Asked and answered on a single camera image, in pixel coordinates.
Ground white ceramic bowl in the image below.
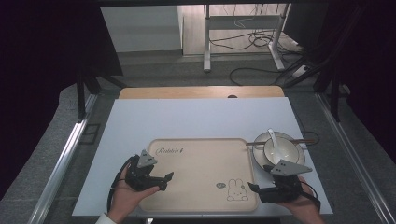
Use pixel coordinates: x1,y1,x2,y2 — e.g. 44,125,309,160
262,136,302,166

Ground black floor cables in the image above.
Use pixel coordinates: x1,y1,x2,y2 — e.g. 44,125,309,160
208,29,304,87

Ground beige tray with rabbit print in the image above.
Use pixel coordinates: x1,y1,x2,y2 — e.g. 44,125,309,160
138,137,260,214

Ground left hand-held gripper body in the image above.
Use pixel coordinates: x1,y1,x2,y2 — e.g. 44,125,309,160
124,149,161,191

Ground black metal stand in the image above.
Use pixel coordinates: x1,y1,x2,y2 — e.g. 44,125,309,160
74,66,127,123
283,6,367,123

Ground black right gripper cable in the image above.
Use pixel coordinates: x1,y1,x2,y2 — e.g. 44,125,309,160
299,181,322,210

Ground brown wooden chopsticks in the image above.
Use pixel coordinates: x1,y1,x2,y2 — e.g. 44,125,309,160
245,138,316,147

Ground white metal desk frame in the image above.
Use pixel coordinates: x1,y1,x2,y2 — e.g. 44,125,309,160
203,3,291,74

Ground white power strip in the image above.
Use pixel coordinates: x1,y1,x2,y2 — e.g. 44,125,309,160
291,64,310,79

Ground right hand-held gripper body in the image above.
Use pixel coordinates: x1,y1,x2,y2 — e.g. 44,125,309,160
257,159,314,203

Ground white ceramic plate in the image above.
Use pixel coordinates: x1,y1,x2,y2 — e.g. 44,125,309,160
251,131,306,169

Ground white sleeve cuff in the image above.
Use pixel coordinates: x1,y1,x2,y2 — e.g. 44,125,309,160
94,212,118,224

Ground silver metal rail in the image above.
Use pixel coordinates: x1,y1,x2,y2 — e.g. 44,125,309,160
315,92,396,224
27,92,98,224

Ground person's left hand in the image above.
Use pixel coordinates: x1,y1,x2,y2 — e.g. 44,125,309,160
107,166,161,224

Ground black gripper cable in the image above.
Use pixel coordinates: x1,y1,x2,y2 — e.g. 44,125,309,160
299,181,322,210
106,154,140,214

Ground white ceramic spoon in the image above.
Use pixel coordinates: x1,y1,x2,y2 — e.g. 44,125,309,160
267,128,281,157

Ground person's right hand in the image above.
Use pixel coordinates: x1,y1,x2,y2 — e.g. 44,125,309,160
276,175,326,224

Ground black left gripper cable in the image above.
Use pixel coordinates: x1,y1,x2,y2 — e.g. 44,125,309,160
106,154,140,214

